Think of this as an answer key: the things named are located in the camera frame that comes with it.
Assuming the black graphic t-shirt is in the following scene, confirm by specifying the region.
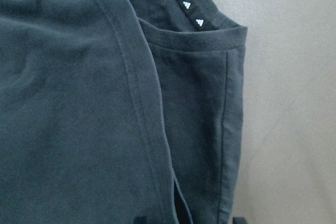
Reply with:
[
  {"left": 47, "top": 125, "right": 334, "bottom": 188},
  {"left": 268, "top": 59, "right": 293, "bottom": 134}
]
[{"left": 1, "top": 0, "right": 247, "bottom": 223}]

